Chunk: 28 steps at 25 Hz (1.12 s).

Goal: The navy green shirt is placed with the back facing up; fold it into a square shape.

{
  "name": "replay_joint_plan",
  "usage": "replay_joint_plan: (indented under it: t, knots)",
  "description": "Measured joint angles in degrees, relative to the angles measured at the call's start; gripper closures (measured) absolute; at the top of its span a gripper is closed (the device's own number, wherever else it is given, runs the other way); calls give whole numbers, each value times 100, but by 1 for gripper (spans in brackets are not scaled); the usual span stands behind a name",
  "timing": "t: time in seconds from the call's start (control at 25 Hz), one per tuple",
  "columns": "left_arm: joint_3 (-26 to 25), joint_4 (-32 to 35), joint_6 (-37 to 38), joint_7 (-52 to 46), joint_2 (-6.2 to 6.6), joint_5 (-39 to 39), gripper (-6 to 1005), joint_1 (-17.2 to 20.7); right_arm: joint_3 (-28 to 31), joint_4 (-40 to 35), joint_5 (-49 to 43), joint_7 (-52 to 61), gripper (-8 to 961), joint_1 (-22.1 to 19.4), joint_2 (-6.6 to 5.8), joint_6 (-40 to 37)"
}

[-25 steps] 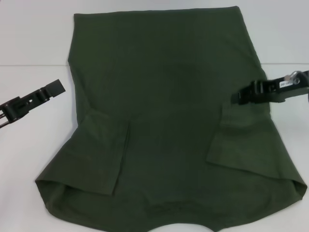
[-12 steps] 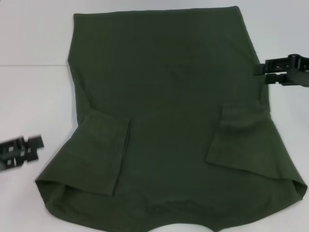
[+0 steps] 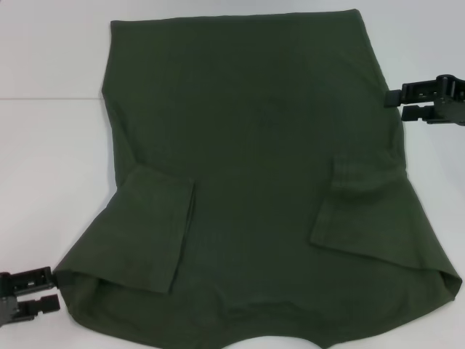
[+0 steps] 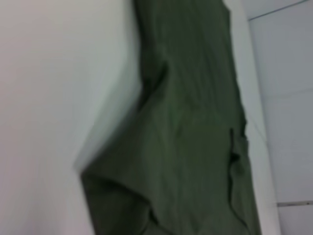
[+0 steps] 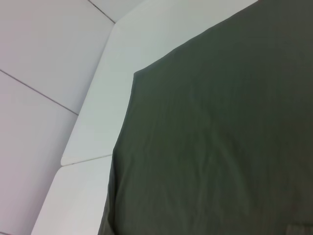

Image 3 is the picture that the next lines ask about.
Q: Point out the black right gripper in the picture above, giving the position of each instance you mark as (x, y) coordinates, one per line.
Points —
(456, 111)

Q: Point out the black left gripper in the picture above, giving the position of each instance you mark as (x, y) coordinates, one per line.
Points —
(7, 307)

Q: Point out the dark green t-shirt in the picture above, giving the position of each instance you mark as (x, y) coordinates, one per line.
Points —
(254, 163)

